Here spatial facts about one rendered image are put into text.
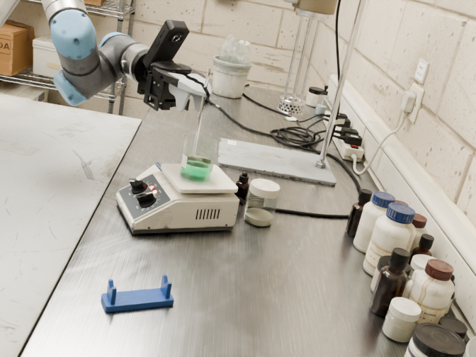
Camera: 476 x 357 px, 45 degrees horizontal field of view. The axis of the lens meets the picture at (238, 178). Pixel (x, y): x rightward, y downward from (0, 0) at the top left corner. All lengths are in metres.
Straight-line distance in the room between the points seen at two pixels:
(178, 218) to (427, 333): 0.46
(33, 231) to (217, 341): 0.38
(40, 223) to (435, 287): 0.65
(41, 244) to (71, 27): 0.38
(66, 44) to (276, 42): 2.49
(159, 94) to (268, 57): 2.44
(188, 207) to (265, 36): 2.51
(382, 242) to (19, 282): 0.59
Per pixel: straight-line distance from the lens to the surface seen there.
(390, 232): 1.03
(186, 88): 1.02
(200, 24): 3.46
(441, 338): 0.83
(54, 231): 1.02
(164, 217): 1.02
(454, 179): 1.22
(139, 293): 0.86
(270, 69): 3.50
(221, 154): 1.46
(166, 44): 1.10
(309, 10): 1.38
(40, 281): 0.89
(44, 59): 3.33
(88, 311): 0.84
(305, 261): 1.05
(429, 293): 0.93
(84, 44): 1.08
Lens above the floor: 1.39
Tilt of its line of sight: 21 degrees down
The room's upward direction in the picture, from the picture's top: 11 degrees clockwise
